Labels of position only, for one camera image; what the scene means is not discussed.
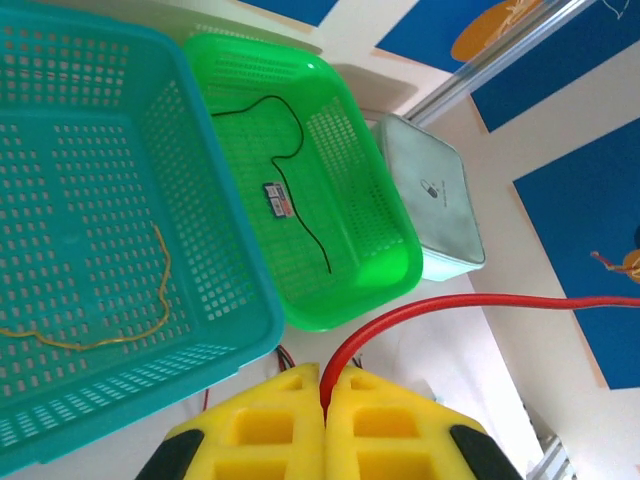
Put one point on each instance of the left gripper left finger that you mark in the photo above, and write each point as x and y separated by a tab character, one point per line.
260	430

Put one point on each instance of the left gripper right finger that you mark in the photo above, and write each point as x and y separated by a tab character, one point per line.
390	430

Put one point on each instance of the green plastic mesh basket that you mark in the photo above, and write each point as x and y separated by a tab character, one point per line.
340	210

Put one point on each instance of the small printed sticker label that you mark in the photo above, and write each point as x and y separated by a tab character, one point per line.
278	200

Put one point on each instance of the teal plastic mesh basket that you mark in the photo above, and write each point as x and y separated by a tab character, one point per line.
100	200

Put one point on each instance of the aluminium corner post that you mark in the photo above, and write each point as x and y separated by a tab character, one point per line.
500	57

